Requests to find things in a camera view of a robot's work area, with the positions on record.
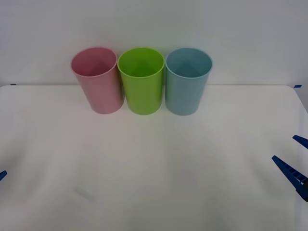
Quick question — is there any pink plastic bin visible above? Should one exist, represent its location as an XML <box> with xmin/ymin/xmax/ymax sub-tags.
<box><xmin>70</xmin><ymin>46</ymin><xmax>125</xmax><ymax>115</ymax></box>

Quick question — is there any pale blue plastic bin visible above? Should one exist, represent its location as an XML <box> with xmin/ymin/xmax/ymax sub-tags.
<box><xmin>165</xmin><ymin>47</ymin><xmax>214</xmax><ymax>116</ymax></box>

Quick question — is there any yellow-green plastic bin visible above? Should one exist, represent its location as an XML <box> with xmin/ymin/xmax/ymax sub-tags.
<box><xmin>117</xmin><ymin>47</ymin><xmax>166</xmax><ymax>116</ymax></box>

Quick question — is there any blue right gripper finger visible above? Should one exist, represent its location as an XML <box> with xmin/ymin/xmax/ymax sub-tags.
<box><xmin>292</xmin><ymin>135</ymin><xmax>308</xmax><ymax>149</ymax></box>
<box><xmin>271</xmin><ymin>155</ymin><xmax>308</xmax><ymax>203</ymax></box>

